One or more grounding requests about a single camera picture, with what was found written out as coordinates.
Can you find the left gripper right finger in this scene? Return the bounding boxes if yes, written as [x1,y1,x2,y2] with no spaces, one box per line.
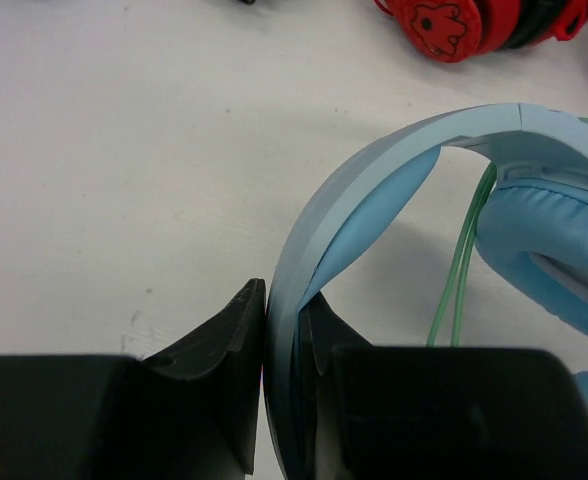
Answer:
[300,295,588,479]

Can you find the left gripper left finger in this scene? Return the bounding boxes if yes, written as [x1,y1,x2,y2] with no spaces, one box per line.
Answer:
[0,279,266,479]

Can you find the light blue headphones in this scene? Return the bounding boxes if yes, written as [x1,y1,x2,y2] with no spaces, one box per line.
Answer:
[264,103,588,478]

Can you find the red and black headphones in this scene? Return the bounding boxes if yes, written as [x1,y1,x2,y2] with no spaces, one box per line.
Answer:
[376,0,588,63]

